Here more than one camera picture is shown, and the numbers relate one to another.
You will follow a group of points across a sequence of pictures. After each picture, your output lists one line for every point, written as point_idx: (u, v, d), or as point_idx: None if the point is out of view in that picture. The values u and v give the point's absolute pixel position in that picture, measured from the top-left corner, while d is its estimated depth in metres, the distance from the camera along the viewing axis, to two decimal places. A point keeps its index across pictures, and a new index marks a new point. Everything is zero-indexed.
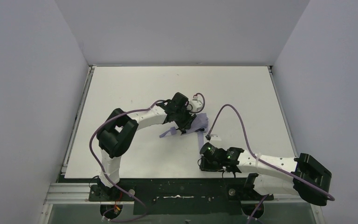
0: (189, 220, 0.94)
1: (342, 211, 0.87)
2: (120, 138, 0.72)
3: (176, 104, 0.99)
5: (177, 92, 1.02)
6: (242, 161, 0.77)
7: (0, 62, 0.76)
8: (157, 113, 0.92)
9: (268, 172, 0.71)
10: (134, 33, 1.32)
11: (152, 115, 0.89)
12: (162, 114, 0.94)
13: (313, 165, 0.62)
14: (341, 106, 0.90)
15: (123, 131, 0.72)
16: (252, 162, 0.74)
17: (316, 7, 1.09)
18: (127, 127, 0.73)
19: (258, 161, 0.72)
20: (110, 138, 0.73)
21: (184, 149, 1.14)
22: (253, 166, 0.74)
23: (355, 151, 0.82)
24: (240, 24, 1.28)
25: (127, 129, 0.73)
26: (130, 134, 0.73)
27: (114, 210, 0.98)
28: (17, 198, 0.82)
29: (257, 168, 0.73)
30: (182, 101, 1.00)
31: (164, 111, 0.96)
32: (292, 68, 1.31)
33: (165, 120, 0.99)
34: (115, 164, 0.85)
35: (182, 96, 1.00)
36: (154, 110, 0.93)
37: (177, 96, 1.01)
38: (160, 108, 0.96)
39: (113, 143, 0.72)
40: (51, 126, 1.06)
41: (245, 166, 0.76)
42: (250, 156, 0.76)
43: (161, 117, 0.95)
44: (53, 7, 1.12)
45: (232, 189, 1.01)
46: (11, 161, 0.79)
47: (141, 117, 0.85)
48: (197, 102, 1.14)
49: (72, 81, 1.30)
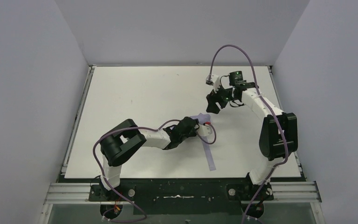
0: (189, 220, 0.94)
1: (341, 210, 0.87)
2: (122, 150, 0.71)
3: (181, 132, 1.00)
5: (186, 118, 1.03)
6: (248, 92, 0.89)
7: (0, 63, 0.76)
8: (163, 137, 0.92)
9: (258, 108, 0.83)
10: (134, 34, 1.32)
11: (159, 137, 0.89)
12: (167, 139, 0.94)
13: (290, 127, 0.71)
14: (340, 107, 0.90)
15: (128, 144, 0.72)
16: (253, 95, 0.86)
17: (316, 7, 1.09)
18: (134, 139, 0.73)
19: (259, 97, 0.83)
20: (113, 147, 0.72)
21: (186, 153, 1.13)
22: (251, 98, 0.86)
23: (355, 151, 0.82)
24: (240, 24, 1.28)
25: (132, 143, 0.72)
26: (134, 147, 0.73)
27: (114, 210, 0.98)
28: (17, 199, 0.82)
29: (253, 101, 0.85)
30: (188, 129, 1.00)
31: (169, 137, 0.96)
32: (292, 68, 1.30)
33: (166, 145, 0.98)
34: (115, 171, 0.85)
35: (187, 125, 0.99)
36: (161, 134, 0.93)
37: (183, 123, 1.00)
38: (166, 134, 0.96)
39: (115, 153, 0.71)
40: (51, 127, 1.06)
41: (245, 93, 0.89)
42: (256, 92, 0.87)
43: (165, 142, 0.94)
44: (53, 8, 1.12)
45: (232, 189, 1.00)
46: (12, 161, 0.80)
47: (148, 135, 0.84)
48: (207, 128, 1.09)
49: (72, 81, 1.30)
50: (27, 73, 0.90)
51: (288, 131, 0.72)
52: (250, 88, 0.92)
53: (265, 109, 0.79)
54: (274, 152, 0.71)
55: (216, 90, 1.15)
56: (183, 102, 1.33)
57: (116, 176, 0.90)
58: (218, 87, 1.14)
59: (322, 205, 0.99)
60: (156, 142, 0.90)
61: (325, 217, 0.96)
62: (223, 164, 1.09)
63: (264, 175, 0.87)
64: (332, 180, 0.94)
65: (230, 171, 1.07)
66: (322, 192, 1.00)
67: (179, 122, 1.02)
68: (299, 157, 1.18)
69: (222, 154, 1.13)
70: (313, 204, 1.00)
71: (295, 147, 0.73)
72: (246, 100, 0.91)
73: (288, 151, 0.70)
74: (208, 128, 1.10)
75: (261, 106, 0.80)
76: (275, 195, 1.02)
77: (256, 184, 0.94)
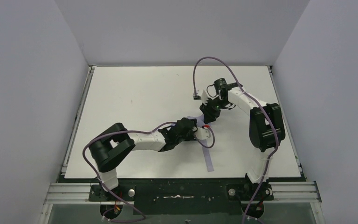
0: (189, 220, 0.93)
1: (342, 211, 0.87)
2: (110, 155, 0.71)
3: (178, 133, 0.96)
5: (183, 119, 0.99)
6: (233, 91, 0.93)
7: (0, 64, 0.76)
8: (157, 139, 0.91)
9: (243, 103, 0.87)
10: (134, 34, 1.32)
11: (148, 141, 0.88)
12: (161, 142, 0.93)
13: (276, 115, 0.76)
14: (340, 107, 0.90)
15: (116, 149, 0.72)
16: (238, 93, 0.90)
17: (316, 7, 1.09)
18: (122, 144, 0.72)
19: (244, 93, 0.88)
20: (102, 152, 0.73)
21: (185, 154, 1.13)
22: (237, 96, 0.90)
23: (354, 151, 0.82)
24: (240, 24, 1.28)
25: (120, 148, 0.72)
26: (122, 153, 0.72)
27: (114, 210, 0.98)
28: (17, 199, 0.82)
29: (238, 98, 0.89)
30: (185, 129, 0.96)
31: (164, 139, 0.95)
32: (292, 68, 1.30)
33: (162, 147, 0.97)
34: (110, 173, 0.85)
35: (184, 126, 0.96)
36: (154, 136, 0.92)
37: (181, 123, 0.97)
38: (161, 135, 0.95)
39: (104, 158, 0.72)
40: (51, 127, 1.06)
41: (231, 93, 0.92)
42: (240, 89, 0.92)
43: (160, 144, 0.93)
44: (53, 8, 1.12)
45: (232, 188, 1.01)
46: (12, 161, 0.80)
47: (139, 138, 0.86)
48: (205, 131, 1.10)
49: (72, 81, 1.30)
50: (27, 73, 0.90)
51: (275, 120, 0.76)
52: (235, 87, 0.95)
53: (250, 103, 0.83)
54: (265, 142, 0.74)
55: (205, 102, 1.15)
56: (183, 103, 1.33)
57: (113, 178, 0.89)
58: (206, 99, 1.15)
59: (322, 205, 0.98)
60: (149, 144, 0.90)
61: (325, 217, 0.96)
62: (223, 164, 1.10)
63: (260, 171, 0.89)
64: (332, 180, 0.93)
65: (230, 171, 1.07)
66: (322, 192, 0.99)
67: (177, 122, 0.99)
68: (299, 157, 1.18)
69: (220, 153, 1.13)
70: (314, 204, 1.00)
71: (284, 135, 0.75)
72: (232, 99, 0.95)
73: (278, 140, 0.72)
74: (206, 131, 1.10)
75: (246, 101, 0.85)
76: (274, 195, 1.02)
77: (256, 182, 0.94)
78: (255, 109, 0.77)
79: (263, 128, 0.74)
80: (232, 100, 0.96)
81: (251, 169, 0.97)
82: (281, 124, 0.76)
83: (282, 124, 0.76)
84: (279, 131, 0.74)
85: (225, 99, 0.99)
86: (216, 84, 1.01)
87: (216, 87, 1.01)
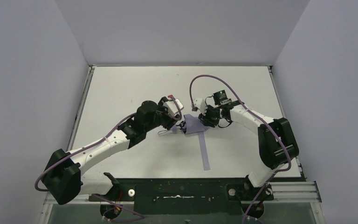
0: (189, 220, 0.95)
1: (342, 212, 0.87)
2: (62, 189, 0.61)
3: (142, 122, 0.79)
5: (143, 103, 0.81)
6: (235, 108, 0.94)
7: (0, 64, 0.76)
8: (115, 143, 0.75)
9: (248, 121, 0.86)
10: (134, 34, 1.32)
11: (105, 149, 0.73)
12: (123, 141, 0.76)
13: (285, 130, 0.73)
14: (340, 107, 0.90)
15: (64, 182, 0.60)
16: (241, 111, 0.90)
17: (316, 7, 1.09)
18: (67, 175, 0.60)
19: (247, 111, 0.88)
20: (54, 187, 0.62)
21: (185, 155, 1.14)
22: (241, 114, 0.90)
23: (354, 151, 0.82)
24: (240, 24, 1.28)
25: (65, 180, 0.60)
26: (69, 184, 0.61)
27: (114, 210, 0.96)
28: (17, 199, 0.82)
29: (243, 115, 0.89)
30: (148, 115, 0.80)
31: (127, 136, 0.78)
32: (292, 68, 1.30)
33: (128, 144, 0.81)
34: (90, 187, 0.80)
35: (146, 112, 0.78)
36: (112, 139, 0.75)
37: (141, 110, 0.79)
38: (120, 133, 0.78)
39: (58, 194, 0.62)
40: (51, 127, 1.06)
41: (233, 111, 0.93)
42: (243, 107, 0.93)
43: (122, 145, 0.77)
44: (53, 8, 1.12)
45: (232, 188, 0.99)
46: (12, 161, 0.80)
47: (88, 156, 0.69)
48: (173, 104, 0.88)
49: (72, 81, 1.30)
50: (27, 73, 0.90)
51: (285, 136, 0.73)
52: (237, 105, 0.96)
53: (256, 120, 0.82)
54: (277, 161, 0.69)
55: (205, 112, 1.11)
56: (183, 103, 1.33)
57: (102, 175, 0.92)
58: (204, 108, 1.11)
59: (322, 205, 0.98)
60: (109, 151, 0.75)
61: (325, 217, 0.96)
62: (223, 165, 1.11)
63: (265, 179, 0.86)
64: (332, 181, 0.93)
65: (227, 170, 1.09)
66: (322, 192, 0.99)
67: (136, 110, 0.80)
68: (299, 157, 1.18)
69: (218, 154, 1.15)
70: (313, 204, 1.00)
71: (297, 151, 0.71)
72: (235, 117, 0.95)
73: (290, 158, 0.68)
74: (172, 102, 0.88)
75: (251, 118, 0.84)
76: (274, 195, 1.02)
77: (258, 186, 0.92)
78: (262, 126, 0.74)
79: (273, 146, 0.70)
80: (234, 119, 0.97)
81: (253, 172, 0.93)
82: (292, 139, 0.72)
83: (293, 140, 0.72)
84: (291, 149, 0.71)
85: (227, 117, 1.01)
86: (216, 97, 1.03)
87: (216, 100, 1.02)
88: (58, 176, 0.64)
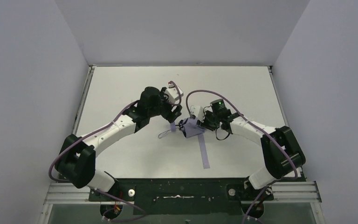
0: (189, 220, 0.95)
1: (342, 211, 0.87)
2: (79, 171, 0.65)
3: (146, 105, 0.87)
5: (145, 89, 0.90)
6: (235, 121, 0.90)
7: None
8: (123, 126, 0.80)
9: (250, 132, 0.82)
10: (134, 34, 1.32)
11: (115, 132, 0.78)
12: (129, 125, 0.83)
13: (289, 139, 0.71)
14: (340, 106, 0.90)
15: (79, 164, 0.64)
16: (241, 123, 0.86)
17: (316, 7, 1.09)
18: (82, 156, 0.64)
19: (247, 122, 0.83)
20: (71, 171, 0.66)
21: (185, 155, 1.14)
22: (242, 126, 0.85)
23: (354, 151, 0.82)
24: (240, 24, 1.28)
25: (82, 161, 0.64)
26: (86, 164, 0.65)
27: (114, 210, 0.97)
28: (17, 199, 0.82)
29: (243, 128, 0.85)
30: (152, 99, 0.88)
31: (133, 120, 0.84)
32: (292, 68, 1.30)
33: (135, 128, 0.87)
34: (99, 178, 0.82)
35: (150, 95, 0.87)
36: (119, 123, 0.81)
37: (145, 94, 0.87)
38: (126, 118, 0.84)
39: (74, 178, 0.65)
40: (51, 127, 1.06)
41: (234, 124, 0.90)
42: (243, 119, 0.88)
43: (129, 128, 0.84)
44: (53, 7, 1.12)
45: (232, 189, 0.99)
46: (12, 161, 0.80)
47: (100, 138, 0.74)
48: (174, 90, 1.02)
49: (72, 81, 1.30)
50: (27, 73, 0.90)
51: (289, 144, 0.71)
52: (237, 117, 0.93)
53: (257, 131, 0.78)
54: (283, 172, 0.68)
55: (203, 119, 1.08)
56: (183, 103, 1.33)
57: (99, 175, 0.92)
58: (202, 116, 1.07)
59: (322, 205, 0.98)
60: (118, 134, 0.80)
61: (325, 217, 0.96)
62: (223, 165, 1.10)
63: (267, 183, 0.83)
64: (332, 181, 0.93)
65: (227, 167, 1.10)
66: (322, 192, 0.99)
67: (141, 95, 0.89)
68: None
69: (218, 153, 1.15)
70: (314, 204, 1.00)
71: (304, 159, 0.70)
72: (235, 129, 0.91)
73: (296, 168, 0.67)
74: (174, 89, 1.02)
75: (252, 130, 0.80)
76: (275, 195, 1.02)
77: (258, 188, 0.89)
78: (264, 138, 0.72)
79: (279, 156, 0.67)
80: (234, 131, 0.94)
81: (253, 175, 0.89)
82: (297, 147, 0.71)
83: (298, 147, 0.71)
84: (296, 157, 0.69)
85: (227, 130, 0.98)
86: (214, 108, 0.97)
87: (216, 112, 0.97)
88: (72, 161, 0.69)
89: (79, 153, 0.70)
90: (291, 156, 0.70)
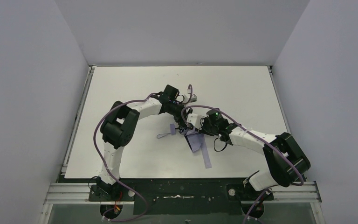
0: (189, 220, 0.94)
1: (342, 211, 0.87)
2: (125, 128, 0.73)
3: (168, 95, 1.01)
5: (168, 85, 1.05)
6: (234, 132, 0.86)
7: None
8: (154, 104, 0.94)
9: (251, 143, 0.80)
10: (134, 34, 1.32)
11: (149, 106, 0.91)
12: (158, 104, 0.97)
13: (290, 145, 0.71)
14: (340, 107, 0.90)
15: (127, 121, 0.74)
16: (241, 133, 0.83)
17: (316, 7, 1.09)
18: (130, 116, 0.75)
19: (247, 132, 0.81)
20: (114, 129, 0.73)
21: (185, 155, 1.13)
22: (241, 136, 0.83)
23: (353, 150, 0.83)
24: (240, 24, 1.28)
25: (129, 119, 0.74)
26: (132, 122, 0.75)
27: (114, 210, 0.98)
28: (17, 199, 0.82)
29: (243, 138, 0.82)
30: (175, 92, 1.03)
31: (160, 102, 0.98)
32: (292, 68, 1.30)
33: (160, 109, 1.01)
34: (118, 158, 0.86)
35: (173, 88, 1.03)
36: (150, 101, 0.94)
37: (170, 87, 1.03)
38: (155, 100, 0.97)
39: (118, 134, 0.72)
40: (51, 127, 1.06)
41: (233, 135, 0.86)
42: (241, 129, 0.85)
43: (157, 107, 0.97)
44: (53, 8, 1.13)
45: (232, 188, 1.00)
46: (12, 160, 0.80)
47: (140, 107, 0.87)
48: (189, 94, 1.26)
49: (72, 81, 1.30)
50: (27, 74, 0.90)
51: (292, 150, 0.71)
52: (236, 127, 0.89)
53: (258, 141, 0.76)
54: (288, 179, 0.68)
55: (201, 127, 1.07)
56: None
57: (100, 174, 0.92)
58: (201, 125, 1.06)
59: (322, 205, 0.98)
60: (149, 110, 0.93)
61: (325, 217, 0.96)
62: (222, 165, 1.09)
63: (269, 185, 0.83)
64: (332, 180, 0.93)
65: (227, 168, 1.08)
66: (322, 192, 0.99)
67: (165, 88, 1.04)
68: None
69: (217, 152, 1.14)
70: (313, 204, 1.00)
71: (308, 163, 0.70)
72: (235, 140, 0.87)
73: (301, 175, 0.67)
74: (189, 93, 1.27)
75: (253, 140, 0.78)
76: (274, 195, 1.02)
77: (259, 190, 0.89)
78: (266, 147, 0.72)
79: (283, 164, 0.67)
80: (235, 143, 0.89)
81: (253, 177, 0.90)
82: (300, 152, 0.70)
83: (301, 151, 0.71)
84: (299, 164, 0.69)
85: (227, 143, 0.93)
86: (211, 118, 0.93)
87: (213, 122, 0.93)
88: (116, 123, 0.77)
89: (122, 116, 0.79)
90: (295, 162, 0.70)
